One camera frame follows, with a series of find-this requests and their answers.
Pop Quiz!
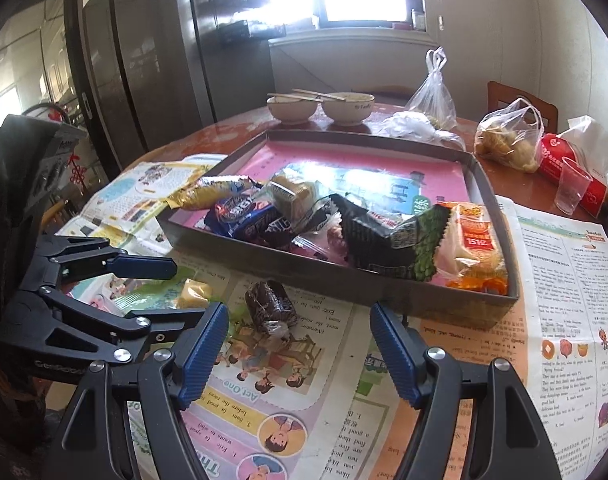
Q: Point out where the text newspaper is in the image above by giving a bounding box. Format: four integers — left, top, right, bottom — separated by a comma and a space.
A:
494, 195, 608, 480

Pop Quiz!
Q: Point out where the brown chocolate bar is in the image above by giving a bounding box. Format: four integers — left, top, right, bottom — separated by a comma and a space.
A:
234, 210, 315, 252

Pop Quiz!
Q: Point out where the yellow snack packet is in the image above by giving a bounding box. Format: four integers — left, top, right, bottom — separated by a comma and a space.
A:
166, 175, 262, 211

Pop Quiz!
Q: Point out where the plastic bag of fried food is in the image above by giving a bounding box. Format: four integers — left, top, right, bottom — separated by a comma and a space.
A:
474, 97, 545, 174

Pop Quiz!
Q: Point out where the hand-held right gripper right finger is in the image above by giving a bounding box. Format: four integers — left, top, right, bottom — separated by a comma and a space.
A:
371, 302, 564, 480

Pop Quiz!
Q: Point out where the dark steel refrigerator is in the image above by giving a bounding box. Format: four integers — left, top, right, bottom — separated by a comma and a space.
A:
79, 0, 275, 161

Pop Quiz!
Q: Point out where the white crumpled plastic bag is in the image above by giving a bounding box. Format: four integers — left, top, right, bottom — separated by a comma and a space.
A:
374, 110, 465, 150

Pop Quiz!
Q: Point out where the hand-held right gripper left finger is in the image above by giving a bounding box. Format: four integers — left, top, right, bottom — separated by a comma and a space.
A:
54, 302, 229, 480

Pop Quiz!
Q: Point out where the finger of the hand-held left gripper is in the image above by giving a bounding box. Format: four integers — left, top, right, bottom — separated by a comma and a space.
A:
0, 285, 167, 367
34, 236, 178, 283

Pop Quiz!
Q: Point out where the grey cardboard box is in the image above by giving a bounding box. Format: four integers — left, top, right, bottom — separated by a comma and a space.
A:
156, 129, 520, 332

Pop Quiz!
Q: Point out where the orange rice cracker packet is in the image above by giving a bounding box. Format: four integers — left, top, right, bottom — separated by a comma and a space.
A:
434, 202, 509, 293

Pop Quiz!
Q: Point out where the tall clear plastic bag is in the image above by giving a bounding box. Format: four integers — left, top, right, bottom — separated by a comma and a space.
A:
406, 47, 458, 131

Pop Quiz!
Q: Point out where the green and black snack packet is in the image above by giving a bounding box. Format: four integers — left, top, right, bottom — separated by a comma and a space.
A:
331, 192, 452, 281

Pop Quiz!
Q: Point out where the clear plastic cup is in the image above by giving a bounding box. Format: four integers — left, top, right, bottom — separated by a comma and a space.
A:
554, 162, 594, 216

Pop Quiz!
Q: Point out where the red tissue pack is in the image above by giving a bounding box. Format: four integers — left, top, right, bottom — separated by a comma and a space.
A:
536, 115, 608, 218

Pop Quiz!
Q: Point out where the wooden chair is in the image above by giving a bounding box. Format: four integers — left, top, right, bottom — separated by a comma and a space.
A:
486, 80, 559, 133

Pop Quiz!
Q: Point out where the blue cookie packet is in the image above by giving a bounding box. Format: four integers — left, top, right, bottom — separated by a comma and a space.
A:
204, 195, 275, 238

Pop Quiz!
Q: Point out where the clear snack packet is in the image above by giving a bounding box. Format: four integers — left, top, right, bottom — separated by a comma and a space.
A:
294, 220, 355, 262

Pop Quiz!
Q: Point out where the yellow cake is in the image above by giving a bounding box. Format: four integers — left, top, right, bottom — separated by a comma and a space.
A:
111, 265, 213, 311

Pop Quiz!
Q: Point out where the brown cake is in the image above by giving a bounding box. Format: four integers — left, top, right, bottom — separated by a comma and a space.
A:
244, 280, 299, 339

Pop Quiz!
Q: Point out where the tan cake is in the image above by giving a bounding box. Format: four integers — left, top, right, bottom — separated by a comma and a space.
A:
268, 172, 321, 222

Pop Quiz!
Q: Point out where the beige ceramic bowl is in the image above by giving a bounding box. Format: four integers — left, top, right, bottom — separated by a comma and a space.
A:
266, 95, 319, 125
323, 91, 375, 127

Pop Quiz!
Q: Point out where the colourful newspaper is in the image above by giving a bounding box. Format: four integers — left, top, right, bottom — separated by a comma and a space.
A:
56, 155, 534, 480

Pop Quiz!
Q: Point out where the red knot ornament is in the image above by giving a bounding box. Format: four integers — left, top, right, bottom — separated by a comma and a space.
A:
69, 152, 88, 187

